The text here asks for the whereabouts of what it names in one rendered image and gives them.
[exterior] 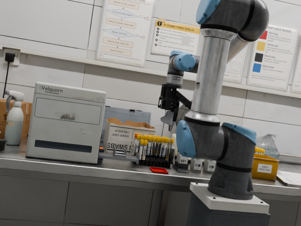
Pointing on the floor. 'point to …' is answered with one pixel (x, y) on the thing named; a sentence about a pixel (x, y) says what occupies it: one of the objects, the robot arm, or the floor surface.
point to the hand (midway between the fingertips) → (171, 128)
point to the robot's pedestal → (221, 216)
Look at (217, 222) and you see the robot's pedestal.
